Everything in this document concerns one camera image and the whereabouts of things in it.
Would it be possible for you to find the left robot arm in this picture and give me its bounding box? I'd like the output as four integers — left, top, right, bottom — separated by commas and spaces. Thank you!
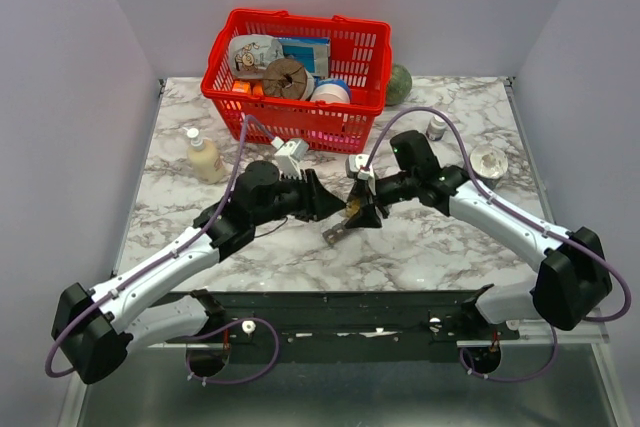
45, 161, 345, 385

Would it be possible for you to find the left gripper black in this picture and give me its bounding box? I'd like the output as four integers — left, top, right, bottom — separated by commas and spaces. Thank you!
252, 169, 346, 228

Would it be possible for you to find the blue white carton box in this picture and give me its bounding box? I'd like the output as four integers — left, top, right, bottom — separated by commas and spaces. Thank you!
277, 37, 331, 78

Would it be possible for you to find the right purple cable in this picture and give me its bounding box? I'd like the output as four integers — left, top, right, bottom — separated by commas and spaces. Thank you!
367, 106, 631, 323

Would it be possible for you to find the grey cup with white contents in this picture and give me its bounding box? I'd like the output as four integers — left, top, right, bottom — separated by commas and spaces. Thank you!
469, 145, 509, 180

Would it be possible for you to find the green watermelon ball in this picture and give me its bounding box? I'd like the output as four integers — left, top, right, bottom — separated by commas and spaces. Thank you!
385, 63, 413, 106

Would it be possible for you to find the orange small package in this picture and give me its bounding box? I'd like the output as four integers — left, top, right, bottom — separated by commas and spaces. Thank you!
232, 79, 264, 96

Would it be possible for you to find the white printed snack pouch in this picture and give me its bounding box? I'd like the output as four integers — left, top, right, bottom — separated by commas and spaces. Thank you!
228, 34, 284, 79

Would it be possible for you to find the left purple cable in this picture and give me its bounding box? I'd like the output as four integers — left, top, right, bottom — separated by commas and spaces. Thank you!
45, 114, 284, 378

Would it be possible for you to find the purple cable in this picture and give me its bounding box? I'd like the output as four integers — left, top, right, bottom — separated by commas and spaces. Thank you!
367, 106, 631, 323
45, 114, 284, 378

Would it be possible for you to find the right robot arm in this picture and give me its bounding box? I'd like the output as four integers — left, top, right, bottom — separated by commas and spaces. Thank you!
346, 130, 612, 339

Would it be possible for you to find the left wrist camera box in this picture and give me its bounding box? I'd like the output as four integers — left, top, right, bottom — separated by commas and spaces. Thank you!
271, 137, 309, 180

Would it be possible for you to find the clear jar of yellow pills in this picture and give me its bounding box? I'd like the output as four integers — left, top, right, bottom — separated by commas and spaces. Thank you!
344, 199, 360, 218

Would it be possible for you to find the red plastic shopping basket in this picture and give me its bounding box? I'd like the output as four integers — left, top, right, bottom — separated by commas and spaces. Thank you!
201, 9, 392, 154

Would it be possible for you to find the white cap pill bottle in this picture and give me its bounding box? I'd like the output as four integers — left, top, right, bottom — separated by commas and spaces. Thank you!
426, 115, 448, 141

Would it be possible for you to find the cream pump lotion bottle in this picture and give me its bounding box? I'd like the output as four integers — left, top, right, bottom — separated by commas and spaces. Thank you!
186, 128, 226, 184

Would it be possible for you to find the brown twine roll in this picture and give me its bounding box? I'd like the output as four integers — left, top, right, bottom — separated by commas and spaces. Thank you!
262, 58, 315, 101

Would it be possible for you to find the white blue round tub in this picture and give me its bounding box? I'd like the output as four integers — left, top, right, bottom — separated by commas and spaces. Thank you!
310, 78, 352, 104

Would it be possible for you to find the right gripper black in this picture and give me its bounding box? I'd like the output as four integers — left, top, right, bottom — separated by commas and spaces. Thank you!
344, 170, 419, 229

